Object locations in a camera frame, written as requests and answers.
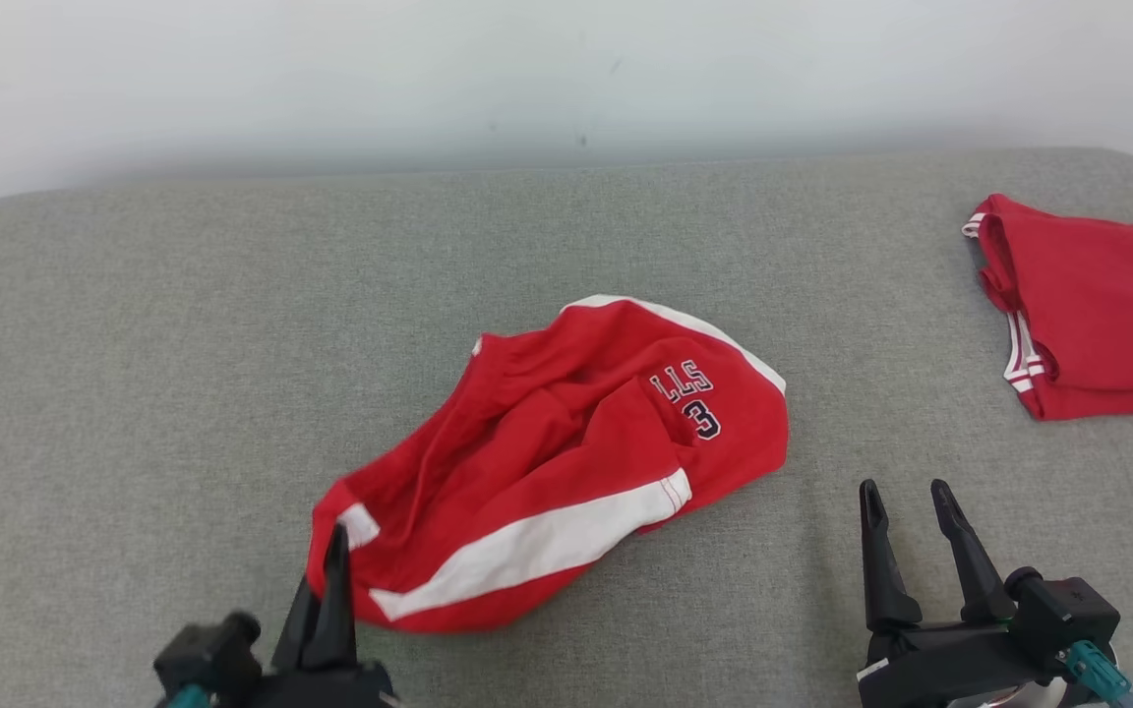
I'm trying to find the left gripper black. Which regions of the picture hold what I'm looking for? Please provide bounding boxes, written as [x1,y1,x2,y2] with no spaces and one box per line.
[250,524,400,708]

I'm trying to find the red shorts with white stripe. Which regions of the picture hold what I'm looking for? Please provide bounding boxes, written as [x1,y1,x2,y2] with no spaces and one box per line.
[306,295,791,633]

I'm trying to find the grey fabric sofa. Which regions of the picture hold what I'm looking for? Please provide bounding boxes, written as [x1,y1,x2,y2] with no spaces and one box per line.
[0,147,1133,708]

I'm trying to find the right camera teal connector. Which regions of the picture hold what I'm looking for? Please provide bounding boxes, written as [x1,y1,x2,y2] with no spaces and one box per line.
[1063,639,1133,708]

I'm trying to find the red Bulls basketball jersey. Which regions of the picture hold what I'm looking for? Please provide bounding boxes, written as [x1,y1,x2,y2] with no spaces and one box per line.
[961,193,1133,422]

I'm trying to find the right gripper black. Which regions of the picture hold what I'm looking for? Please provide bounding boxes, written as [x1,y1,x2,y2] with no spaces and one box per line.
[857,479,1069,708]

